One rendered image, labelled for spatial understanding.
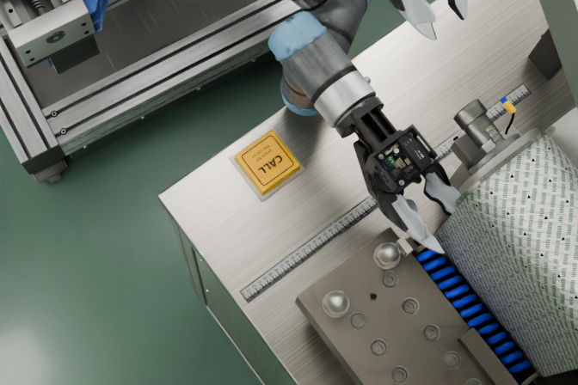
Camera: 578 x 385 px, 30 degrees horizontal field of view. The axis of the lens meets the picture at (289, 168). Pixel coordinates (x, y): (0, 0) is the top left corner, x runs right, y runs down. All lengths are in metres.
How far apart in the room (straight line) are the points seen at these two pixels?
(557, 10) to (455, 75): 1.17
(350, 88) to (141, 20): 1.12
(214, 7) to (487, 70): 0.91
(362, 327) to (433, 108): 0.39
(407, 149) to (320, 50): 0.17
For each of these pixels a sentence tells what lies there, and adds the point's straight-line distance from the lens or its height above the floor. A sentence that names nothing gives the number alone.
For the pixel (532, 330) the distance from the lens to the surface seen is 1.39.
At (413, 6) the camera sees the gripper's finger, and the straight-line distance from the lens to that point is 1.19.
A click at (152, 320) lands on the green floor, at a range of 2.49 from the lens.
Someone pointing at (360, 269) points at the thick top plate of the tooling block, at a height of 1.03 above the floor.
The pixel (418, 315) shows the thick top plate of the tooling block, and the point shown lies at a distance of 1.46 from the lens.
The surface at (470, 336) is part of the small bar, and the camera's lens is 1.45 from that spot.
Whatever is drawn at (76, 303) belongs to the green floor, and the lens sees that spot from 2.51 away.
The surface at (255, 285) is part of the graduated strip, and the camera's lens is 1.58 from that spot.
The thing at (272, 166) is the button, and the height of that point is 0.92.
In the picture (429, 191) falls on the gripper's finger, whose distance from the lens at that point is 1.42.
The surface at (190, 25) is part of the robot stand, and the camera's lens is 2.44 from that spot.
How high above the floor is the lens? 2.46
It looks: 75 degrees down
